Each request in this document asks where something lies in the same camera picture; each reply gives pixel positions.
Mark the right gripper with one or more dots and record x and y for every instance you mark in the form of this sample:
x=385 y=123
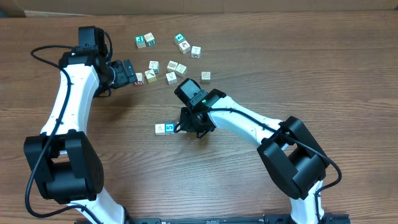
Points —
x=188 y=126

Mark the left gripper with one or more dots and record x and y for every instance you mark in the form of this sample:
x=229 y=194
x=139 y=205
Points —
x=122 y=76

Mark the wooden block red edge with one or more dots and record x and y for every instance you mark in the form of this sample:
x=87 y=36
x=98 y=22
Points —
x=178 y=129

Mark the blue number five block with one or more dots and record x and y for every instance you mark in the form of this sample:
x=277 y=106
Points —
x=169 y=128

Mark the wooden letter A block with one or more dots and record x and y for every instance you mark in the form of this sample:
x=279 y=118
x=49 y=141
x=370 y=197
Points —
x=159 y=129

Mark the wooden block yellow side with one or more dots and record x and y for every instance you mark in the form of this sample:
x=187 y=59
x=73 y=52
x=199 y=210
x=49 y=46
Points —
x=150 y=75

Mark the wooden block teal side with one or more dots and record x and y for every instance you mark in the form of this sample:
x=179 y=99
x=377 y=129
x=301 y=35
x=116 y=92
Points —
x=154 y=65

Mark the wooden block red drawing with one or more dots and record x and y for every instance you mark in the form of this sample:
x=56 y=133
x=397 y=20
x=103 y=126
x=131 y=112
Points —
x=184 y=47

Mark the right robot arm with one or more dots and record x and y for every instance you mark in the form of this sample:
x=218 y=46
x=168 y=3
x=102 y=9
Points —
x=294 y=160

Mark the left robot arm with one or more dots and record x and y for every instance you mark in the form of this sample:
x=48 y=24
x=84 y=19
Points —
x=66 y=172

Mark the wooden block rightmost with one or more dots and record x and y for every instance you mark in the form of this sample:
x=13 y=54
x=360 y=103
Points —
x=206 y=77

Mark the wooden block bulb drawing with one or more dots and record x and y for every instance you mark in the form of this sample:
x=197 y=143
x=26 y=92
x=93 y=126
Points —
x=171 y=78

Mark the green top wooden block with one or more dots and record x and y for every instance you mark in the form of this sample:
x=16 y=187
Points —
x=140 y=41

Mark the plain wooden block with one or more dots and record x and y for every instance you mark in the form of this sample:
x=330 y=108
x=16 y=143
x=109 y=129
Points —
x=181 y=70

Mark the wooden block green side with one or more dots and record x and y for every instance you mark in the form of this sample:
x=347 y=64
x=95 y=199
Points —
x=149 y=39

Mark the wooden block red front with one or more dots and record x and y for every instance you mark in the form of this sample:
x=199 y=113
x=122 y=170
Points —
x=140 y=79

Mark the wooden block brown drawing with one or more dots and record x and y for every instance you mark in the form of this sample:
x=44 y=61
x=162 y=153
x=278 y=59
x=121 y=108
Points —
x=171 y=66

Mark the wooden block red side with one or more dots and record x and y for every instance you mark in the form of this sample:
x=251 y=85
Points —
x=196 y=52

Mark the green number four block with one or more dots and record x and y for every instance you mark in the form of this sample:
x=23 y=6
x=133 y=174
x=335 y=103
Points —
x=179 y=38

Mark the cardboard sheet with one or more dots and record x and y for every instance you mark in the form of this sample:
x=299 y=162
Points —
x=18 y=8

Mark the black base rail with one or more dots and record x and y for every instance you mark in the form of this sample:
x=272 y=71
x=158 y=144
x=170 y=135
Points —
x=329 y=218

